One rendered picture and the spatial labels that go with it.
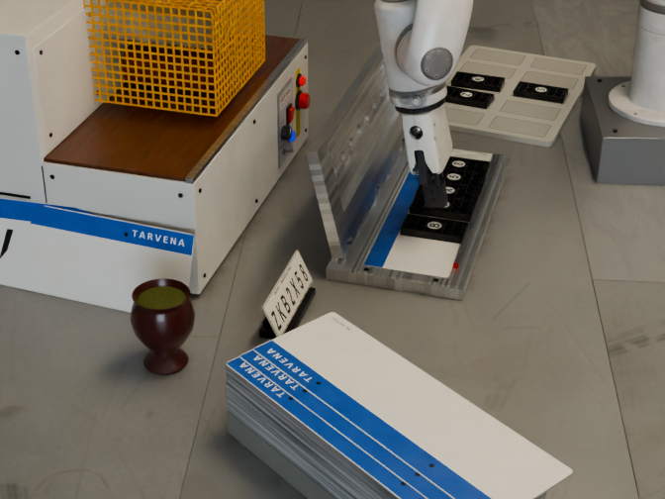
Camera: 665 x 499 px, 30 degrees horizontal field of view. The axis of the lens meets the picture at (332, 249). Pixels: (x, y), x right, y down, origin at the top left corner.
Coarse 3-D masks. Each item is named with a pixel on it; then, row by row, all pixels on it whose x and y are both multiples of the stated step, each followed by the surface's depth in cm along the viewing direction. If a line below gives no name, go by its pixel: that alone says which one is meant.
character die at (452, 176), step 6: (444, 168) 210; (444, 174) 208; (450, 174) 208; (456, 174) 208; (462, 174) 209; (468, 174) 208; (474, 174) 208; (480, 174) 208; (444, 180) 207; (450, 180) 206; (456, 180) 206; (462, 180) 206; (468, 180) 206; (474, 180) 207; (480, 180) 207; (474, 186) 204; (480, 186) 204
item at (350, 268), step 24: (408, 168) 212; (504, 168) 212; (384, 192) 205; (384, 216) 198; (480, 216) 198; (360, 240) 192; (480, 240) 192; (336, 264) 185; (360, 264) 185; (408, 288) 182; (432, 288) 181; (456, 288) 180
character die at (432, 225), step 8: (408, 216) 196; (416, 216) 196; (424, 216) 195; (408, 224) 193; (416, 224) 193; (424, 224) 194; (432, 224) 193; (440, 224) 193; (448, 224) 194; (456, 224) 194; (464, 224) 194; (400, 232) 193; (408, 232) 192; (416, 232) 192; (424, 232) 191; (432, 232) 192; (440, 232) 191; (448, 232) 191; (456, 232) 192; (464, 232) 191; (440, 240) 191; (448, 240) 191; (456, 240) 190
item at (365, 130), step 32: (352, 96) 191; (384, 96) 210; (352, 128) 194; (384, 128) 209; (320, 160) 176; (352, 160) 193; (384, 160) 204; (320, 192) 178; (352, 192) 190; (352, 224) 188
